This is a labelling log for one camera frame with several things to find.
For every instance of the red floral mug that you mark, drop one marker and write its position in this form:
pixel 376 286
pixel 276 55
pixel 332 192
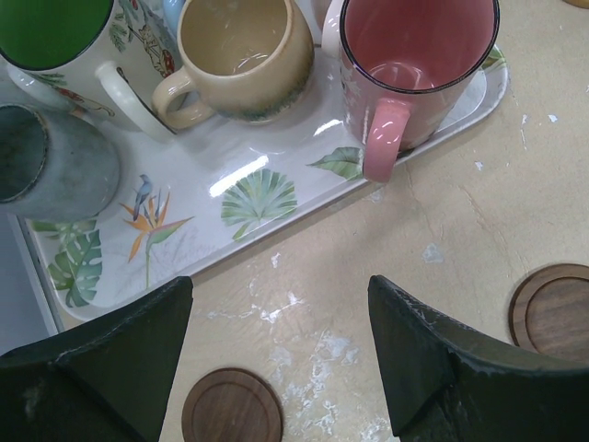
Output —
pixel 404 65

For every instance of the tan stoneware mug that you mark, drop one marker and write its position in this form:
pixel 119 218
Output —
pixel 245 60

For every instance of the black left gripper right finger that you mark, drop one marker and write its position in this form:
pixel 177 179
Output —
pixel 445 381

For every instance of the floral serving tray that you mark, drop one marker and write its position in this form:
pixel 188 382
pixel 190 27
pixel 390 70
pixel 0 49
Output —
pixel 183 207

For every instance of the pink mug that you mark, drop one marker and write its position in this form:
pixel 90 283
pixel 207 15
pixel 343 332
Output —
pixel 329 19

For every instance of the dark walnut coaster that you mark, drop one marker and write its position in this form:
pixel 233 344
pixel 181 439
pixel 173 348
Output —
pixel 232 404
pixel 548 312

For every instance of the grey stoneware cup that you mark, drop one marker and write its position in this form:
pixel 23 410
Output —
pixel 55 167

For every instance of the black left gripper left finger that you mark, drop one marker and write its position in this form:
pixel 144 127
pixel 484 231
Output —
pixel 108 379

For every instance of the green interior mug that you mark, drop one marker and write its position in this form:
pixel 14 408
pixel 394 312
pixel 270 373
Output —
pixel 107 57

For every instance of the light blue mug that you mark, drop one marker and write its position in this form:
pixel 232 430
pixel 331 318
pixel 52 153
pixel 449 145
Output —
pixel 172 10

